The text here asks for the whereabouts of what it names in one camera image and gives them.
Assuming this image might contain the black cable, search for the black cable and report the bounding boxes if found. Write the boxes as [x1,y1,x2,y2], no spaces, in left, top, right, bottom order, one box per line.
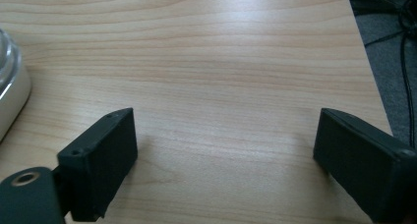
[364,7,417,149]

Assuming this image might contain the cream appliance with clear lid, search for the cream appliance with clear lid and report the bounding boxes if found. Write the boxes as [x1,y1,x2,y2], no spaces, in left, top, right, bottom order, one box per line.
[0,28,32,142]

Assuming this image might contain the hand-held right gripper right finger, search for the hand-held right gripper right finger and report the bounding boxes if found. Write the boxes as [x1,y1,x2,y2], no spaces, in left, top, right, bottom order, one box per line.
[313,107,417,224]

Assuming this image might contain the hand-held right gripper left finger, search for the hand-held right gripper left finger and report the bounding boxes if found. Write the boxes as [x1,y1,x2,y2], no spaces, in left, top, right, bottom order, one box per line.
[57,107,139,223]

